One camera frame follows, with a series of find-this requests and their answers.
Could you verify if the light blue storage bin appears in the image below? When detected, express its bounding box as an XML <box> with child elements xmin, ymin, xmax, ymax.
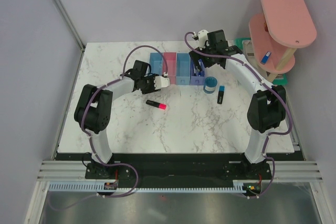
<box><xmin>176</xmin><ymin>53</ymin><xmax>191</xmax><ymax>85</ymax></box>

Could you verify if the blue round jar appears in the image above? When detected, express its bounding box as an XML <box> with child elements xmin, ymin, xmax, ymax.
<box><xmin>203</xmin><ymin>77</ymin><xmax>218</xmax><ymax>94</ymax></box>

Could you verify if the pink storage bin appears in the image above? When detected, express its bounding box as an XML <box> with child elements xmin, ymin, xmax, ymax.
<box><xmin>163</xmin><ymin>52</ymin><xmax>176</xmax><ymax>84</ymax></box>

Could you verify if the blue cap black highlighter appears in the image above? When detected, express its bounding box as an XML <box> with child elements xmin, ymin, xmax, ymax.
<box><xmin>217</xmin><ymin>86</ymin><xmax>225</xmax><ymax>104</ymax></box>

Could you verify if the purple storage bin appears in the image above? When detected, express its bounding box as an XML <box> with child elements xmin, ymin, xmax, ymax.
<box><xmin>190</xmin><ymin>62</ymin><xmax>205</xmax><ymax>86</ymax></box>

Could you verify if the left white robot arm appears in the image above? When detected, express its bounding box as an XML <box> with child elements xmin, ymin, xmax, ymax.
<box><xmin>74</xmin><ymin>60</ymin><xmax>170</xmax><ymax>178</ymax></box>

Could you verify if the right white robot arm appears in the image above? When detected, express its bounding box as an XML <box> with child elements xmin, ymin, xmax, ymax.
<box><xmin>187</xmin><ymin>30</ymin><xmax>289</xmax><ymax>179</ymax></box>

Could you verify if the pink cap black highlighter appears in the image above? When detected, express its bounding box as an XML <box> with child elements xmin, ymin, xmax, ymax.
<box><xmin>146</xmin><ymin>100</ymin><xmax>167</xmax><ymax>110</ymax></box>

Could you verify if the small blue item on shelf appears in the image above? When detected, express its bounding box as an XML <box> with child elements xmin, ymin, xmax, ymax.
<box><xmin>260</xmin><ymin>51</ymin><xmax>271</xmax><ymax>65</ymax></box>

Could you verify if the green book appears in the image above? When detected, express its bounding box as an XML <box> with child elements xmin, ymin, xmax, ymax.
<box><xmin>234</xmin><ymin>38</ymin><xmax>288</xmax><ymax>86</ymax></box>

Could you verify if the pink two-tier wooden shelf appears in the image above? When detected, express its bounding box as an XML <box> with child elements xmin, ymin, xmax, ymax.
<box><xmin>249</xmin><ymin>0</ymin><xmax>317</xmax><ymax>82</ymax></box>

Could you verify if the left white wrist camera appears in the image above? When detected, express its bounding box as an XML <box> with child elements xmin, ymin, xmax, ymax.
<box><xmin>154</xmin><ymin>75</ymin><xmax>170</xmax><ymax>90</ymax></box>

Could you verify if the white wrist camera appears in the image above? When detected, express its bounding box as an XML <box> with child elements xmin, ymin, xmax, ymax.
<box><xmin>154</xmin><ymin>75</ymin><xmax>170</xmax><ymax>90</ymax></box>
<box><xmin>192</xmin><ymin>29</ymin><xmax>208</xmax><ymax>50</ymax></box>

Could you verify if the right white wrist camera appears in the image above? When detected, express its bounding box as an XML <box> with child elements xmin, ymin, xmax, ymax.
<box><xmin>192</xmin><ymin>29</ymin><xmax>208</xmax><ymax>50</ymax></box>

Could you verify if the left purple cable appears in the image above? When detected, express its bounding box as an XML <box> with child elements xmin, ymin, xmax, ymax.
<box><xmin>47</xmin><ymin>45</ymin><xmax>139</xmax><ymax>211</ymax></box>

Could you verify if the purple cable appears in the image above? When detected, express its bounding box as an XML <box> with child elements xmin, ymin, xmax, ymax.
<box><xmin>184</xmin><ymin>31</ymin><xmax>293</xmax><ymax>200</ymax></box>
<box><xmin>47</xmin><ymin>45</ymin><xmax>139</xmax><ymax>211</ymax></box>

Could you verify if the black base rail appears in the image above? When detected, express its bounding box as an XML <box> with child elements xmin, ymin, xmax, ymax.
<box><xmin>85</xmin><ymin>153</ymin><xmax>273</xmax><ymax>188</ymax></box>

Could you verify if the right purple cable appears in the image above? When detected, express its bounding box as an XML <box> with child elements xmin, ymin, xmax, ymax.
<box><xmin>184</xmin><ymin>31</ymin><xmax>293</xmax><ymax>200</ymax></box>

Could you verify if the white slotted cable duct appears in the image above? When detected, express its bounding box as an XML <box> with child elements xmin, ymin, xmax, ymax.
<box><xmin>48</xmin><ymin>181</ymin><xmax>253</xmax><ymax>194</ymax></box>

